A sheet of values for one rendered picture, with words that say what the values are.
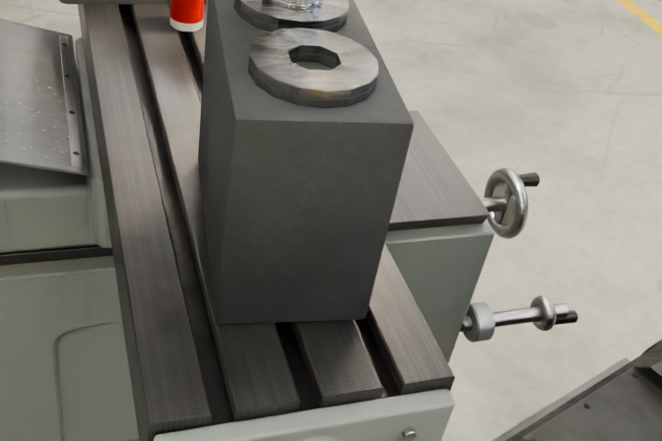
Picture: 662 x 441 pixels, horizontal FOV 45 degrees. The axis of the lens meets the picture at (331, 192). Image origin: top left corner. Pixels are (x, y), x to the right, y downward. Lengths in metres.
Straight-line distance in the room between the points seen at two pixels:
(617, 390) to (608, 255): 1.29
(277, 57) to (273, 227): 0.12
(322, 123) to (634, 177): 2.42
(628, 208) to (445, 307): 1.57
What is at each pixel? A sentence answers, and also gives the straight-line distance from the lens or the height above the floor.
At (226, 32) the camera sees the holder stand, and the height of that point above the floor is 1.15.
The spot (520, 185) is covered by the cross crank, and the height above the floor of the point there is 0.71.
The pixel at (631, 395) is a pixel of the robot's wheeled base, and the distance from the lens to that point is 1.23.
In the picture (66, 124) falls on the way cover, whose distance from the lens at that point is 0.96.
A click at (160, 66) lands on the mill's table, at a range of 0.94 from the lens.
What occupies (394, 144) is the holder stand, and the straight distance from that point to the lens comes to 0.54.
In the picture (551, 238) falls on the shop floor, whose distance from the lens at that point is 2.45.
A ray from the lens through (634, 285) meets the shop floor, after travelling 2.42.
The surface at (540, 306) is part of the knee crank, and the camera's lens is 1.34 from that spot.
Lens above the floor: 1.41
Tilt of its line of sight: 36 degrees down
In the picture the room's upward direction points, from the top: 11 degrees clockwise
